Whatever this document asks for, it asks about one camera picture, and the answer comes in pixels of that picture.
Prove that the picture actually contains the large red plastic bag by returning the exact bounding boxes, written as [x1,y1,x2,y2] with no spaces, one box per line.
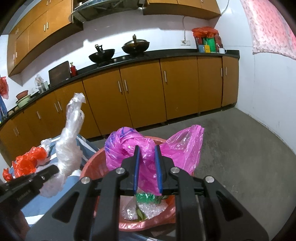
[13,147,48,178]

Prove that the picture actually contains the green plastic bag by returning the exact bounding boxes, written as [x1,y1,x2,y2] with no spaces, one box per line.
[135,192,163,204]

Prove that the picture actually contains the large bubble wrap sheet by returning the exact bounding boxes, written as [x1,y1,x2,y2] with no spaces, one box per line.
[40,93,86,198]

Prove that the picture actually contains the pink plastic bag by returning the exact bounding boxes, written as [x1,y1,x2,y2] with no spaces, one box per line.
[104,125,204,195]

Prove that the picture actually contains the green leafy trash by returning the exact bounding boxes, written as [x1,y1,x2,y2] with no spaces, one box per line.
[136,205,147,221]

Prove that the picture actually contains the lower wooden kitchen cabinets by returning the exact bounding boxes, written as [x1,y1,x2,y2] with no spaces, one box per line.
[1,56,239,163]

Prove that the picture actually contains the red bag with clear plastic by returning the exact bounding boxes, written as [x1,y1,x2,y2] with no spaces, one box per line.
[3,168,14,182]

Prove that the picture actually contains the blue white striped tablecloth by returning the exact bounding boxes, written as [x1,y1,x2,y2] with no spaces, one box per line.
[21,135,149,241]

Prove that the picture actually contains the red plastic basin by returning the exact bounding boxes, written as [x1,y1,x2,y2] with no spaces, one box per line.
[79,136,195,232]

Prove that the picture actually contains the purple curtain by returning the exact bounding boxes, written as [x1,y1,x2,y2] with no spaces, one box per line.
[0,96,8,123]

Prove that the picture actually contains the stacked bowls on counter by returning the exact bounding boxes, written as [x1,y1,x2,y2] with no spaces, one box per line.
[16,90,31,108]

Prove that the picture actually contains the hanging red plastic bag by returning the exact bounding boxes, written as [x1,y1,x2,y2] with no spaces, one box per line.
[0,76,9,99]

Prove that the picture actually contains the clear bag with jars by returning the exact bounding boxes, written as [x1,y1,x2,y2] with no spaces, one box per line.
[35,74,49,93]

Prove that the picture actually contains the dark cutting board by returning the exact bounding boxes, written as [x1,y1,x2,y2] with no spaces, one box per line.
[49,61,71,87]

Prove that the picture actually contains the red bottle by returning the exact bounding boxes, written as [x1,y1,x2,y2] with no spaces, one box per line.
[70,62,77,77]

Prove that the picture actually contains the black countertop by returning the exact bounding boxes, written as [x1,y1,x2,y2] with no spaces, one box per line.
[1,49,240,127]

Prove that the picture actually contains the black wok left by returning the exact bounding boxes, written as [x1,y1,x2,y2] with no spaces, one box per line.
[89,44,115,64]

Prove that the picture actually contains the white mug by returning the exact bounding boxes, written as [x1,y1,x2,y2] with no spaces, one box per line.
[219,48,227,54]

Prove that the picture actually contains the black wok with lid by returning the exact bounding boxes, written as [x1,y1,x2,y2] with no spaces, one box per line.
[122,34,150,56]

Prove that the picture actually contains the colourful boxes on counter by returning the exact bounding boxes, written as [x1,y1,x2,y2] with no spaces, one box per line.
[194,35,223,53]

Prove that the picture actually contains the upper left wooden cabinets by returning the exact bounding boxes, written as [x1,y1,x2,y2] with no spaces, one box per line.
[7,0,83,77]

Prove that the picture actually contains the red bag on countertop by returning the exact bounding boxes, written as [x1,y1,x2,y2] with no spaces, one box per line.
[192,27,219,38]

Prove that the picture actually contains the pink floral cloth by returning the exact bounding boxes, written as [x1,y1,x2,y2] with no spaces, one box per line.
[241,0,295,60]

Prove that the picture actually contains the range hood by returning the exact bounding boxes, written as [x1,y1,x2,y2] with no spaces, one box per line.
[72,0,147,23]

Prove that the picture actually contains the upper right wooden cabinets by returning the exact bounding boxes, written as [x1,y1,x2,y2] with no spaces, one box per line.
[143,0,221,20]

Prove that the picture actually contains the wall power socket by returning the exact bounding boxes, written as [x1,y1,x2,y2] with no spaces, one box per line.
[180,40,191,46]

